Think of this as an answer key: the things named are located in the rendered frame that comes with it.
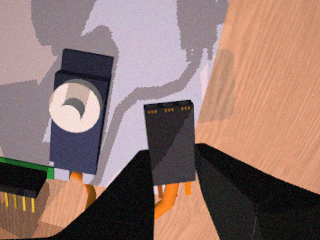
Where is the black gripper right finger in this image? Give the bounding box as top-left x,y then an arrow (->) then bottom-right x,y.
193,143 -> 320,240

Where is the black long flat bar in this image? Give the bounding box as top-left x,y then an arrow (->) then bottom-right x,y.
0,157 -> 55,199

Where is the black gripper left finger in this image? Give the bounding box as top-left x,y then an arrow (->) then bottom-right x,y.
12,149 -> 155,240

